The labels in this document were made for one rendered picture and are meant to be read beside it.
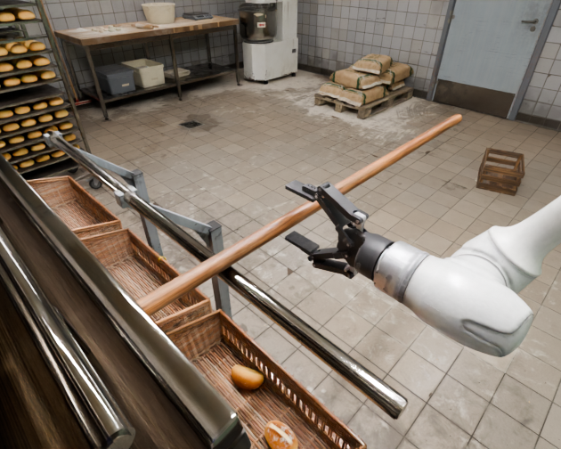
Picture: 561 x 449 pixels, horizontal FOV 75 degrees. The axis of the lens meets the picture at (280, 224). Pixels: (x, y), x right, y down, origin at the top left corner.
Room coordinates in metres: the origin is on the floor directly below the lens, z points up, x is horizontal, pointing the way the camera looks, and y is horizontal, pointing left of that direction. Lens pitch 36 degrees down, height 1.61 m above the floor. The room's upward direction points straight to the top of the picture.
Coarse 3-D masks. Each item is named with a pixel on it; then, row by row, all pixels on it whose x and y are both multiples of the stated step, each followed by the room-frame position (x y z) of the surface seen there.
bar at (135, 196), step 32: (96, 160) 1.13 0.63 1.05; (128, 192) 0.71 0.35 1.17; (160, 224) 0.60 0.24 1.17; (192, 224) 0.83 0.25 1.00; (192, 256) 0.51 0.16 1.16; (224, 288) 0.87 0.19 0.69; (256, 288) 0.42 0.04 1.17; (288, 320) 0.35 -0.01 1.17; (320, 352) 0.30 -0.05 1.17; (352, 384) 0.26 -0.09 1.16; (384, 384) 0.25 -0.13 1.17
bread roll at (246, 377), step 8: (232, 368) 0.61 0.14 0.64; (240, 368) 0.60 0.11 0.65; (248, 368) 0.62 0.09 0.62; (232, 376) 0.59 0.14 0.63; (240, 376) 0.58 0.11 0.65; (248, 376) 0.58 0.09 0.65; (256, 376) 0.58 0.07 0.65; (240, 384) 0.56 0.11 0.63; (248, 384) 0.56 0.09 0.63; (256, 384) 0.56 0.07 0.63
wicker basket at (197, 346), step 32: (224, 320) 0.72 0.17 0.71; (192, 352) 0.66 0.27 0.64; (224, 352) 0.70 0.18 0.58; (256, 352) 0.61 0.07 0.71; (224, 384) 0.59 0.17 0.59; (288, 384) 0.53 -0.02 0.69; (256, 416) 0.49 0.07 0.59; (288, 416) 0.49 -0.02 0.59; (320, 416) 0.45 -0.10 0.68; (256, 448) 0.41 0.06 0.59; (320, 448) 0.41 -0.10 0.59; (352, 448) 0.37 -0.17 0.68
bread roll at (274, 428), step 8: (272, 424) 0.45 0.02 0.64; (280, 424) 0.45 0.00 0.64; (264, 432) 0.44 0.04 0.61; (272, 432) 0.43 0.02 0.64; (280, 432) 0.43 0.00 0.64; (288, 432) 0.43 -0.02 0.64; (272, 440) 0.41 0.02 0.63; (280, 440) 0.41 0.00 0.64; (288, 440) 0.41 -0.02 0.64; (296, 440) 0.42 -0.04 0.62; (272, 448) 0.40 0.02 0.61; (280, 448) 0.40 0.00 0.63; (288, 448) 0.39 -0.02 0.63; (296, 448) 0.40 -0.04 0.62
